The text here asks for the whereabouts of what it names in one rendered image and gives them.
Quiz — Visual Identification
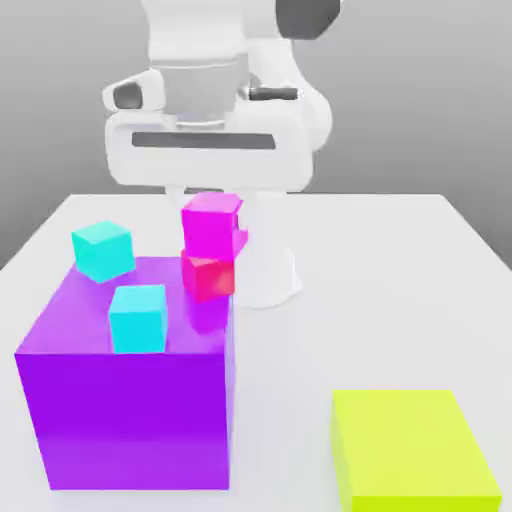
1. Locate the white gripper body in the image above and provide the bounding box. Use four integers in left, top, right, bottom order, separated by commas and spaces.
104, 109, 316, 194

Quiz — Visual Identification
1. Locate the large purple box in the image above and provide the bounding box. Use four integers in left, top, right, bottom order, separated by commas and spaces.
13, 255, 238, 492

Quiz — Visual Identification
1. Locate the small red cube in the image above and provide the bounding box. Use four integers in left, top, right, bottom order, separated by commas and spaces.
180, 250, 236, 304

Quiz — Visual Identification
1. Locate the small magenta cube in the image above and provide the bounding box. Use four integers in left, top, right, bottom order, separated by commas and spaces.
180, 191, 244, 262

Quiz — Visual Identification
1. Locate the large yellow-green box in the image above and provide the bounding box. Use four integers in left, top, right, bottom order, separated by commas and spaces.
330, 389, 504, 512

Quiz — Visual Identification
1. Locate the small cyan cube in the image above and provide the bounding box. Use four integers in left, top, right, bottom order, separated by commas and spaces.
70, 219, 136, 285
108, 283, 169, 356

